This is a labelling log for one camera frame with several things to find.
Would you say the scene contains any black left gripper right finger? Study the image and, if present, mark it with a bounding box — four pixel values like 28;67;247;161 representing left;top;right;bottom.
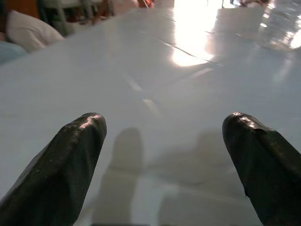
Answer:
222;112;301;226

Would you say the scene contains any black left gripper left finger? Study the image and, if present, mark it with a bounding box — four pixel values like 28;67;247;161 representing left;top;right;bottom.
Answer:
0;112;107;226

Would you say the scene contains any light blue fabric item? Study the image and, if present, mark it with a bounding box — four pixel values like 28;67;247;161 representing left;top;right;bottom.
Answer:
0;41;27;65

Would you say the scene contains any white pillow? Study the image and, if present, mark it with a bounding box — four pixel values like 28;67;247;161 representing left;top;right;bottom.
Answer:
6;9;64;53

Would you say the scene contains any grey metal chair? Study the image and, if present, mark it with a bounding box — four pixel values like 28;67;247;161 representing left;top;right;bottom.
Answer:
37;0;113;36

